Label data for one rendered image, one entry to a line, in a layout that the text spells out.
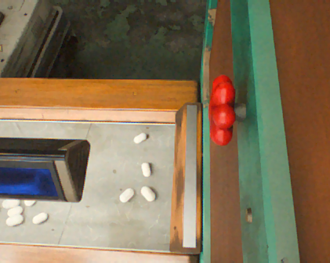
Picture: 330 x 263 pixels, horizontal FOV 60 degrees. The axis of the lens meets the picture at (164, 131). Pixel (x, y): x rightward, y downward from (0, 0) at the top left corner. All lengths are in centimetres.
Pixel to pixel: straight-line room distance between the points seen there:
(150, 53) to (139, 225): 130
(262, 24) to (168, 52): 162
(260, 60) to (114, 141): 59
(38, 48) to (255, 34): 137
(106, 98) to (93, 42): 119
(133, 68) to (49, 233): 122
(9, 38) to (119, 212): 99
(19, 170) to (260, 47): 29
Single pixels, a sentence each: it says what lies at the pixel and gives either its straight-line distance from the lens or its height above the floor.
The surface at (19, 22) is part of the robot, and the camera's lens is 148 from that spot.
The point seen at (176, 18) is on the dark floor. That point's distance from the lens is 197.
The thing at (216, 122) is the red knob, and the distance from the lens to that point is 16.
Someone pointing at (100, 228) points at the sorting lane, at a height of 74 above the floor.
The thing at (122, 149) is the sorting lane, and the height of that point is 74.
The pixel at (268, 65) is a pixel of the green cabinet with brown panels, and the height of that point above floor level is 127.
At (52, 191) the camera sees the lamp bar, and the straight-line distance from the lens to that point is 37.
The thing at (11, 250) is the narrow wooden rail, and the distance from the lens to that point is 73.
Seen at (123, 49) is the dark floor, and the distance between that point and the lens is 184.
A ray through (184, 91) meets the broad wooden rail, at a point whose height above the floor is 76.
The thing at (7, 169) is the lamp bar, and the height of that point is 109.
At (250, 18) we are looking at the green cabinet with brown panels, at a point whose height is 127.
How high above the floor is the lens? 140
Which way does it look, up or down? 67 degrees down
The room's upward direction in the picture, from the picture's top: 8 degrees counter-clockwise
